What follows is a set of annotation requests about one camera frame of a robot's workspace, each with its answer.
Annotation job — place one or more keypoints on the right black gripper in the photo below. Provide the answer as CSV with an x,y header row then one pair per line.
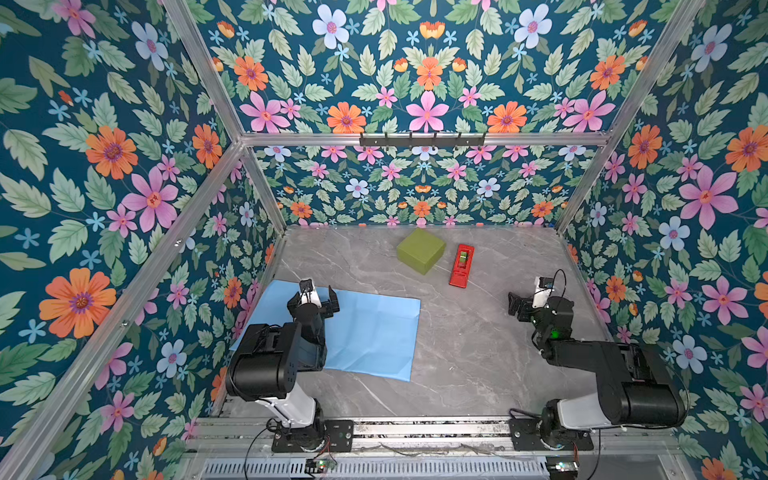
x,y
522,306

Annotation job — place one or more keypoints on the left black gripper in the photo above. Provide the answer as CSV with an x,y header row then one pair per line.
x,y
330,300

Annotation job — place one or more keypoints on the green gift box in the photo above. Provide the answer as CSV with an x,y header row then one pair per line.
x,y
420,250

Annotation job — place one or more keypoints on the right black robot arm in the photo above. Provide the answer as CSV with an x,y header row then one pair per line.
x,y
632,386

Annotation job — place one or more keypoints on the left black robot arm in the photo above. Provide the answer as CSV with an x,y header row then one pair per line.
x,y
265,366

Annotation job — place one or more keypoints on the red tape dispenser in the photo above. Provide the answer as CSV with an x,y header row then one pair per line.
x,y
460,276

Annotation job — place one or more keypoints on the white ventilation grille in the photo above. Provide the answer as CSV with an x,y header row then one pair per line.
x,y
375,468

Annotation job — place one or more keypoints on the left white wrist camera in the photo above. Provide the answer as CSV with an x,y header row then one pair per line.
x,y
306,286

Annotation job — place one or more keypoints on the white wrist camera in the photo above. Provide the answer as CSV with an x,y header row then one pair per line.
x,y
544,287
306,286

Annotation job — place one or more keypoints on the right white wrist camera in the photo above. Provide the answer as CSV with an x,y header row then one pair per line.
x,y
544,287

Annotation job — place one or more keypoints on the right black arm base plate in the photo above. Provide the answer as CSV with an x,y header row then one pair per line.
x,y
529,434

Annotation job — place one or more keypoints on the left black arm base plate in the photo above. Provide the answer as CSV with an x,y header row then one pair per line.
x,y
335,436

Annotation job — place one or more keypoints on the aluminium front mounting rail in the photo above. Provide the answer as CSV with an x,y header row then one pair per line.
x,y
486,435

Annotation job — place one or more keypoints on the black hook rail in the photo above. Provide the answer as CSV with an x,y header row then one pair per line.
x,y
408,140

